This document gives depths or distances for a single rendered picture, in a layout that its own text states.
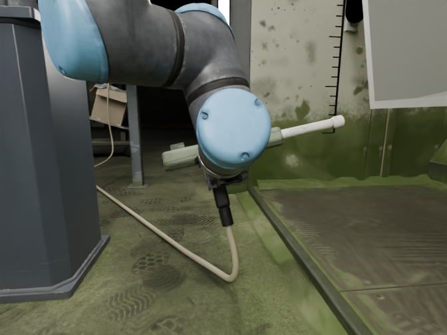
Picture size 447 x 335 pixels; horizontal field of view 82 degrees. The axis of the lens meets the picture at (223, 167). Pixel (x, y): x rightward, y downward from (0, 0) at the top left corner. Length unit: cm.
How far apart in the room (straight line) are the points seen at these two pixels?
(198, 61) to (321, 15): 132
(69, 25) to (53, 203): 52
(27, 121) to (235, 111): 50
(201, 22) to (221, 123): 13
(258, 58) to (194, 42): 114
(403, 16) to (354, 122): 65
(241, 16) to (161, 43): 120
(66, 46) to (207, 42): 15
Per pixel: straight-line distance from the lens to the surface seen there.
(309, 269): 77
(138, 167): 166
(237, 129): 30
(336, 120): 75
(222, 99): 31
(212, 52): 35
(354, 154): 168
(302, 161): 153
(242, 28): 147
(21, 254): 79
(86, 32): 28
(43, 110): 71
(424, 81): 123
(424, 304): 75
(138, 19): 30
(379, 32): 112
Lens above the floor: 43
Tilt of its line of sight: 11 degrees down
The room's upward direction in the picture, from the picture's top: straight up
